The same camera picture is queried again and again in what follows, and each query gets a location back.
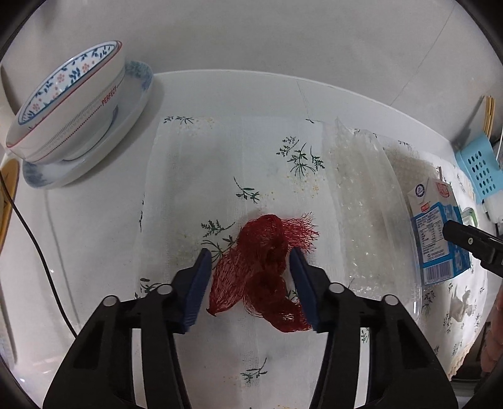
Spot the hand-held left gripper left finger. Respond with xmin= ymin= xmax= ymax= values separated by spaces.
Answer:
xmin=42 ymin=249 xmax=215 ymax=409

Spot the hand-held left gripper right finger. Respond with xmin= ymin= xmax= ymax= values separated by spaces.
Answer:
xmin=289 ymin=249 xmax=458 ymax=409

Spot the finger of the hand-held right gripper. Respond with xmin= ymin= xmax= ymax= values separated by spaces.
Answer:
xmin=443 ymin=220 xmax=503 ymax=276

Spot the blue milk carton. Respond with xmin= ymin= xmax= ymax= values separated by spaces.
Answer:
xmin=406 ymin=176 xmax=472 ymax=286

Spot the red mesh net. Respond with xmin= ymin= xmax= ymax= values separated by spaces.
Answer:
xmin=206 ymin=212 xmax=320 ymax=334

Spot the white tissue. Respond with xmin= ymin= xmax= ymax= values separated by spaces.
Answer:
xmin=450 ymin=289 xmax=474 ymax=321

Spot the clear bubble wrap sheet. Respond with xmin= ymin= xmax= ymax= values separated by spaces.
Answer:
xmin=322 ymin=116 xmax=427 ymax=315

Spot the person's right hand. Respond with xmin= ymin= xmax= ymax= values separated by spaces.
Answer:
xmin=481 ymin=291 xmax=503 ymax=374

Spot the blue utensil basket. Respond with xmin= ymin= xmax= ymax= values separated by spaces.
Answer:
xmin=456 ymin=132 xmax=503 ymax=203

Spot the white floral fringed tablecloth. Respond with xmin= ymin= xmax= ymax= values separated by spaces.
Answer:
xmin=134 ymin=116 xmax=488 ymax=409

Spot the blue rimmed plate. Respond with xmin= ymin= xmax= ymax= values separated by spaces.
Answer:
xmin=21 ymin=60 xmax=154 ymax=189

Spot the white bowl red line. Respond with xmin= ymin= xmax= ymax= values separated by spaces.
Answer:
xmin=6 ymin=41 xmax=126 ymax=163

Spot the wooden coaster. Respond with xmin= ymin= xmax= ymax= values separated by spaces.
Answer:
xmin=0 ymin=159 xmax=20 ymax=252

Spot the blue floral bowl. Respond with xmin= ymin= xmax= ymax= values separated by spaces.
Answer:
xmin=16 ymin=40 xmax=120 ymax=124

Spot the black cable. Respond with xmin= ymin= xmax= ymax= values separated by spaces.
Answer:
xmin=0 ymin=171 xmax=77 ymax=339

